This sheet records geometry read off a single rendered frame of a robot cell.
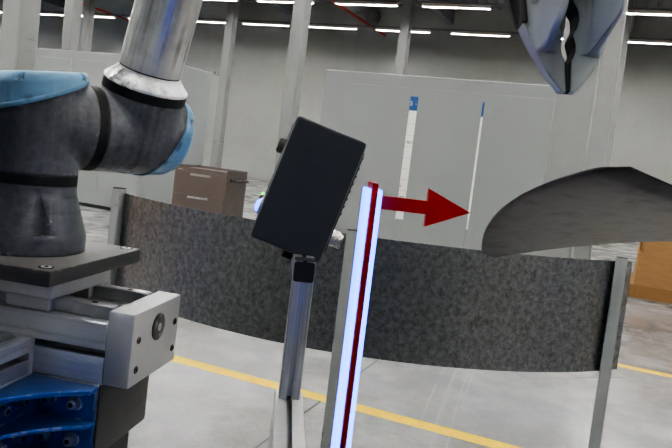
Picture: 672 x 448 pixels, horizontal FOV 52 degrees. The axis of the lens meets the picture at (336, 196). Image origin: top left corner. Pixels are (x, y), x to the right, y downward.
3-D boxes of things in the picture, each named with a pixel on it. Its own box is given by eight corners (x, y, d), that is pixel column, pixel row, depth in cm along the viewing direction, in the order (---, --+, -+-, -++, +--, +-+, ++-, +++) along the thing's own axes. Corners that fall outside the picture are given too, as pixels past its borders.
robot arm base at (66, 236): (-72, 244, 84) (-65, 162, 83) (9, 232, 98) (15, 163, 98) (40, 262, 81) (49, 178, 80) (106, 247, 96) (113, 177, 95)
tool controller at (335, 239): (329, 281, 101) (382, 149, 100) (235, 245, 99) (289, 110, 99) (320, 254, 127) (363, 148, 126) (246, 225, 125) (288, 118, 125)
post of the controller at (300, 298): (299, 401, 96) (316, 261, 95) (278, 399, 96) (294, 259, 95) (299, 393, 99) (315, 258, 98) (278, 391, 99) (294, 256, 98)
